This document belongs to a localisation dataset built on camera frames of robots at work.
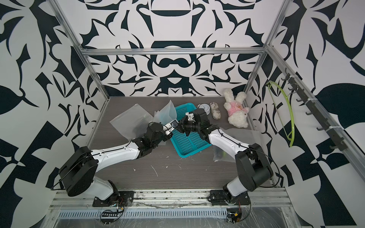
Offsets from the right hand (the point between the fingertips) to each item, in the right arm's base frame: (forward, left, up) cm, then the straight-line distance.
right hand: (170, 123), depth 79 cm
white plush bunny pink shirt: (+18, -45, -14) cm, 50 cm away
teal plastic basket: (-3, -10, -22) cm, 24 cm away
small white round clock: (+26, -24, -17) cm, 39 cm away
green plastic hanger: (+14, -60, +11) cm, 62 cm away
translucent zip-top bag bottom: (+12, +4, -9) cm, 16 cm away
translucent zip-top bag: (+14, +29, -21) cm, 39 cm away
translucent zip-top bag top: (+4, -50, -23) cm, 56 cm away
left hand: (+4, +2, -4) cm, 6 cm away
